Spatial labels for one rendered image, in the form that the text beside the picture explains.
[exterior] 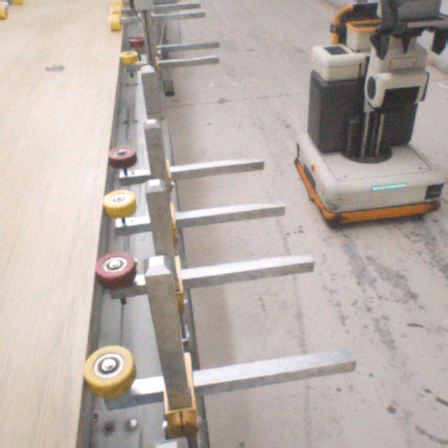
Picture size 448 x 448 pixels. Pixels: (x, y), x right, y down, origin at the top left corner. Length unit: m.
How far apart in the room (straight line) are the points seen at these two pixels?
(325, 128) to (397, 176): 0.44
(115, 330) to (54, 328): 0.37
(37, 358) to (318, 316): 1.44
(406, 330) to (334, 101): 1.17
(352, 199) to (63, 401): 1.92
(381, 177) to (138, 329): 1.63
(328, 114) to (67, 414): 2.10
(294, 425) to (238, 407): 0.20
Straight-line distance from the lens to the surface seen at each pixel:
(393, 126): 2.76
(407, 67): 2.36
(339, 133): 2.65
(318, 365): 0.88
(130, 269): 0.97
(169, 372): 0.75
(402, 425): 1.86
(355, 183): 2.46
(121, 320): 1.28
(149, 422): 1.08
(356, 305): 2.18
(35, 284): 1.01
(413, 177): 2.58
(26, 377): 0.86
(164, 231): 0.87
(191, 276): 1.01
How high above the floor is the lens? 1.53
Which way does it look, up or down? 35 degrees down
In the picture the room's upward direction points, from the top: 3 degrees counter-clockwise
